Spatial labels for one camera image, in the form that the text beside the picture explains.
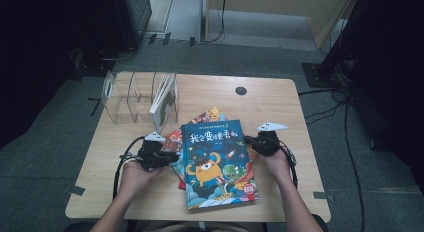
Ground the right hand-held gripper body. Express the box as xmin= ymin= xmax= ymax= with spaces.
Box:
xmin=256 ymin=121 xmax=288 ymax=157

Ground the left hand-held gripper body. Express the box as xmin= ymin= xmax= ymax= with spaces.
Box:
xmin=136 ymin=131 xmax=168 ymax=171

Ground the animal print picture book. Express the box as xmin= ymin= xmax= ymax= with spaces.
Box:
xmin=161 ymin=106 xmax=258 ymax=185

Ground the dark blue monster picture book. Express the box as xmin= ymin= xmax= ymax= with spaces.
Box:
xmin=181 ymin=119 xmax=260 ymax=211

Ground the clear acrylic book rack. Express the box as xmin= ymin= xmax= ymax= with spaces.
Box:
xmin=101 ymin=70 xmax=181 ymax=135

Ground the person's right hand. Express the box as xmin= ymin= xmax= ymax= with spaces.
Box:
xmin=259 ymin=150 xmax=295 ymax=188

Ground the person's left hand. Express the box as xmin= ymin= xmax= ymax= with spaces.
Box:
xmin=119 ymin=160 xmax=165 ymax=200

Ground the white and green picture book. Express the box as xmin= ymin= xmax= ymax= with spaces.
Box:
xmin=149 ymin=73 xmax=179 ymax=135

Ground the grey floor tape piece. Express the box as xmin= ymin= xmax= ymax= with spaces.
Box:
xmin=313 ymin=191 xmax=336 ymax=203
xmin=63 ymin=184 xmax=86 ymax=197

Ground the black metal stand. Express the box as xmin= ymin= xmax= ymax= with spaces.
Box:
xmin=301 ymin=0 xmax=371 ymax=90

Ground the dark curtain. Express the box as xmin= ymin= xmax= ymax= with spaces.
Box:
xmin=346 ymin=0 xmax=424 ymax=186
xmin=0 ymin=0 xmax=118 ymax=150

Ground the light wooden partition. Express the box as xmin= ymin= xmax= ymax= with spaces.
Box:
xmin=203 ymin=0 xmax=361 ymax=51

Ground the black cabinet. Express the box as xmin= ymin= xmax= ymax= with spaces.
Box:
xmin=113 ymin=0 xmax=153 ymax=51

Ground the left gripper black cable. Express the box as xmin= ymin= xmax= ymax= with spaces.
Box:
xmin=112 ymin=135 xmax=148 ymax=200

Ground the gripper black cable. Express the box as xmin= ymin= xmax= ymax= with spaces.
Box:
xmin=276 ymin=138 xmax=299 ymax=190
xmin=112 ymin=135 xmax=148 ymax=200

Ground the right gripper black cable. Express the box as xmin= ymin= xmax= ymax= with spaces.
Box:
xmin=276 ymin=138 xmax=299 ymax=190

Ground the black floor cable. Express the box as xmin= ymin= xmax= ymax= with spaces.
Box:
xmin=343 ymin=91 xmax=367 ymax=232
xmin=297 ymin=87 xmax=349 ymax=97
xmin=304 ymin=101 xmax=348 ymax=126

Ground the black hanging cable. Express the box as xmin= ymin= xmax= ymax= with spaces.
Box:
xmin=204 ymin=0 xmax=228 ymax=44

